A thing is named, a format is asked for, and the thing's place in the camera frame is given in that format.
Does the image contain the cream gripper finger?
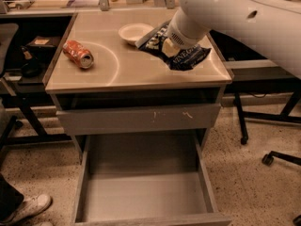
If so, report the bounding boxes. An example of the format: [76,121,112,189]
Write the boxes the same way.
[162,38,180,57]

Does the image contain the white ribbed gripper body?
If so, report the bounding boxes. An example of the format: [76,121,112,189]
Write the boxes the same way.
[166,8,209,49]

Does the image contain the blue chip bag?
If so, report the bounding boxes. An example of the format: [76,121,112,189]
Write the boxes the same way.
[135,22,211,71]

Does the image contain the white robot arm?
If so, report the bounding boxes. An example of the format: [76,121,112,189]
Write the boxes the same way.
[166,0,301,78]

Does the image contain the grey drawer cabinet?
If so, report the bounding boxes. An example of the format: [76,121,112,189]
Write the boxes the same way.
[42,7,235,226]

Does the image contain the closed grey top drawer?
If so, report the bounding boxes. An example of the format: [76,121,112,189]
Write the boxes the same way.
[56,104,220,136]

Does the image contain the open grey middle drawer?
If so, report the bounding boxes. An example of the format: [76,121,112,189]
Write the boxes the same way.
[71,132,231,226]

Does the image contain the white paper bowl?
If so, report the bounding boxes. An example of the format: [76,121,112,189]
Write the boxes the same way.
[119,24,153,46]

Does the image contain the orange soda can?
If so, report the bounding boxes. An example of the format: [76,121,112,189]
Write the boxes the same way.
[63,40,94,69]

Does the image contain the black desk leg right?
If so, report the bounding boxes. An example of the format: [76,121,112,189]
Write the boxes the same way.
[234,92,248,145]

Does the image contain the black box on shelf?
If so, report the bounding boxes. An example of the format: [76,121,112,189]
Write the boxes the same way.
[26,36,61,60]

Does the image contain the dark glass bottle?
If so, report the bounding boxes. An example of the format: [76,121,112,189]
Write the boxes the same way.
[21,46,41,77]

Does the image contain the black chair caster base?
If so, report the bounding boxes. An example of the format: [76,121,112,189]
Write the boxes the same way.
[261,151,301,166]

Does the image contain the white sneaker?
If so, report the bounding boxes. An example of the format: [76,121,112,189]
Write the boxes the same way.
[0,194,52,226]

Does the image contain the dark trouser leg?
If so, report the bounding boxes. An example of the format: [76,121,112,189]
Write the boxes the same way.
[0,174,24,221]

